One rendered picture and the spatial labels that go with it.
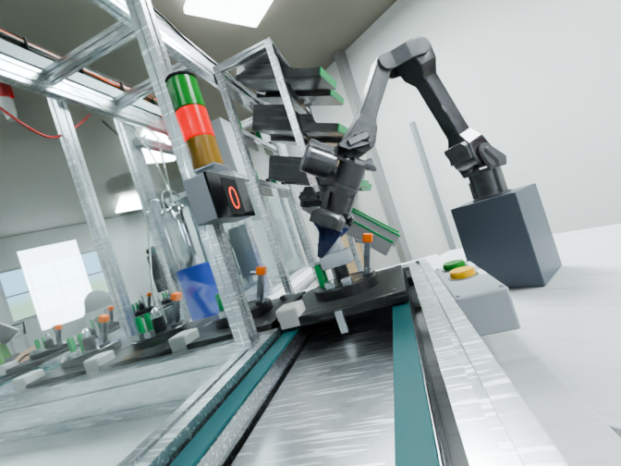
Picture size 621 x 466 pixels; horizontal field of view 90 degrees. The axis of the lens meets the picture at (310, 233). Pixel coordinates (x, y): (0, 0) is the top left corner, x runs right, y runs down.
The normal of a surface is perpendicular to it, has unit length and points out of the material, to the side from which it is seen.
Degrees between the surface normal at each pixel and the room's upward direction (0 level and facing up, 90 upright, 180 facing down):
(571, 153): 90
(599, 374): 0
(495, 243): 90
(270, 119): 90
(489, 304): 90
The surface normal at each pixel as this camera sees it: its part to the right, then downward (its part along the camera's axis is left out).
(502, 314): -0.26, 0.08
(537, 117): -0.75, 0.24
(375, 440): -0.31, -0.95
